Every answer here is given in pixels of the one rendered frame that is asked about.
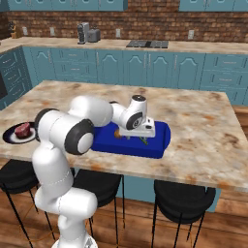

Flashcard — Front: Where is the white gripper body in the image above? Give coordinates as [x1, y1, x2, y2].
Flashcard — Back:
[118, 126, 157, 139]

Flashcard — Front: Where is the blue tray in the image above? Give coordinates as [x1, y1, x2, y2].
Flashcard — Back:
[90, 120, 171, 160]

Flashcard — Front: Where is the red steak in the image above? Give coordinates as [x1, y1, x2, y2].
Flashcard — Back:
[15, 122, 31, 140]

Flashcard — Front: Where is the dark plate with white rim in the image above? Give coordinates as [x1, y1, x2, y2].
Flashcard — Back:
[2, 121, 38, 145]

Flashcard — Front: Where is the teal kitchen island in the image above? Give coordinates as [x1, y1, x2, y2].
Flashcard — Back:
[69, 167, 223, 214]

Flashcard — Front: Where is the teal base cupboard run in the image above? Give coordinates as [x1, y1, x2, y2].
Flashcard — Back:
[22, 46, 248, 107]

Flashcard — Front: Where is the black bar stool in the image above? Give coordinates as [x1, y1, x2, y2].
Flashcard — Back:
[0, 159, 56, 248]
[71, 169, 126, 248]
[150, 179, 217, 248]

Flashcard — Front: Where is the black hob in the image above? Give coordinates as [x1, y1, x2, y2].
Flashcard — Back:
[125, 39, 170, 49]

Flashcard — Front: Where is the grey toaster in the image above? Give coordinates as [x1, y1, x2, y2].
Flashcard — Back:
[86, 28, 102, 44]

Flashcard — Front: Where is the grey coffee machine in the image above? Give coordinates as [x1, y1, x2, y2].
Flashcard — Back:
[77, 21, 90, 46]

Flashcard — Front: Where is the teal side cupboard run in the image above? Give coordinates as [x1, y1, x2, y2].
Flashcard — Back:
[0, 46, 34, 111]

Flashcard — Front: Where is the dark knife block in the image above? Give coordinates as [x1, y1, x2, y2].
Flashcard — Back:
[8, 20, 19, 40]

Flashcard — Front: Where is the teal wall cupboard run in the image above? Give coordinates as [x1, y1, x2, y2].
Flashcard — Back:
[178, 0, 248, 13]
[0, 0, 129, 13]

